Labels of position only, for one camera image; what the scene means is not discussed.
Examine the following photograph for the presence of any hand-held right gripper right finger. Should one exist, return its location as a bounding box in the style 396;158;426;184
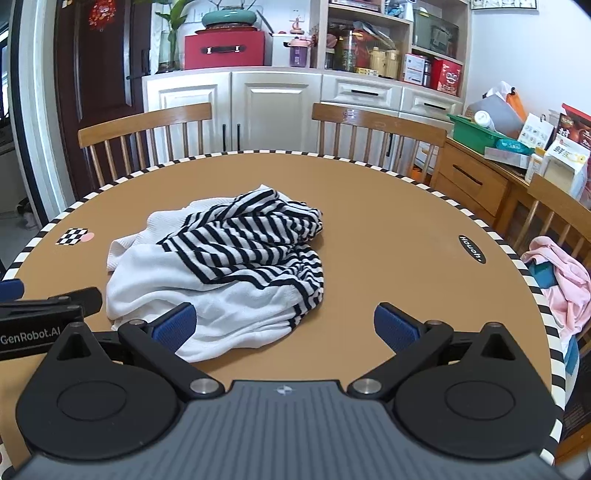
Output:
346;302;525;400

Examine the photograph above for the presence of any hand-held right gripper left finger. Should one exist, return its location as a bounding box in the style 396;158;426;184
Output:
44;302;227;402

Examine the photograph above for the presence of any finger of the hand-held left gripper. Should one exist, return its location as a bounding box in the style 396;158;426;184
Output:
0;279;25;302
0;287;103;317

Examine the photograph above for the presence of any black white striped sweater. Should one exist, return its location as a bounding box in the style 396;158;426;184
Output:
105;184;325;363

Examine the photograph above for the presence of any pink clothes pile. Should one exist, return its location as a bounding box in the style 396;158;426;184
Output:
521;235;591;344

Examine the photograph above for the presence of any round table with checkered edge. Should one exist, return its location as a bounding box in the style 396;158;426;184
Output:
0;150;566;467

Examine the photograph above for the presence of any teal cloth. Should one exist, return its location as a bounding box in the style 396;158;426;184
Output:
529;261;558;292

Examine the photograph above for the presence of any wooden sideboard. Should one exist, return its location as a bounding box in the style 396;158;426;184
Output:
430;136;536;250

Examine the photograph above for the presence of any wooden spindle chair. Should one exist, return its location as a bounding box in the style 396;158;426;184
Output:
78;102;213;186
510;173;591;273
311;102;448;186

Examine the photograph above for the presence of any green plastic basket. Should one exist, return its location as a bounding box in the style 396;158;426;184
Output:
447;114;509;155

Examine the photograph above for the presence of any dark brown door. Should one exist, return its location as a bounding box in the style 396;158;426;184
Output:
54;0;152;199

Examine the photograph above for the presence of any white carton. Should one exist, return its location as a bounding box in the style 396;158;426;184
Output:
538;138;591;200

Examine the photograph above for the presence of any grey bag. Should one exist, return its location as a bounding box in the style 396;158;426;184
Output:
465;92;527;140

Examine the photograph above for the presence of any white cabinet with shelves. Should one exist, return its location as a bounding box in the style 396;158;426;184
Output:
142;0;474;185

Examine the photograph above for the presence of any white paper bag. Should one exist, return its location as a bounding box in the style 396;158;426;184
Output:
516;113;556;149

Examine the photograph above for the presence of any orange bag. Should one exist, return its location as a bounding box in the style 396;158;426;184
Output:
505;88;528;121

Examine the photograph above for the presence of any white red packaging box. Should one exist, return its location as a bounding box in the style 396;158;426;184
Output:
403;53;433;87

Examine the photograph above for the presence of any yellow jar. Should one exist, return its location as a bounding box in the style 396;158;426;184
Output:
368;46;400;78

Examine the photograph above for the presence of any brown printed box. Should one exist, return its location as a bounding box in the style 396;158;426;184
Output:
553;104;591;154

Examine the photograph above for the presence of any red storage box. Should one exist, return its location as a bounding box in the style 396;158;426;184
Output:
184;31;267;71

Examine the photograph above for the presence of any green potted plant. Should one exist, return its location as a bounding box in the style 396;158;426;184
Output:
154;0;195;73

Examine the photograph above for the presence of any red door ornament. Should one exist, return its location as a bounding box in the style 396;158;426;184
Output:
89;0;117;32

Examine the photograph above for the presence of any pink drinking bottle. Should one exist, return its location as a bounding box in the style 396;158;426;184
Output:
289;37;311;68

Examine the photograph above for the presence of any green storage bin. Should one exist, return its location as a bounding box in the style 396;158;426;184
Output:
412;9;461;57

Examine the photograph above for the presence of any teal ceramic bowl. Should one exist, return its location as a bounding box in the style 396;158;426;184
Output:
202;9;258;31

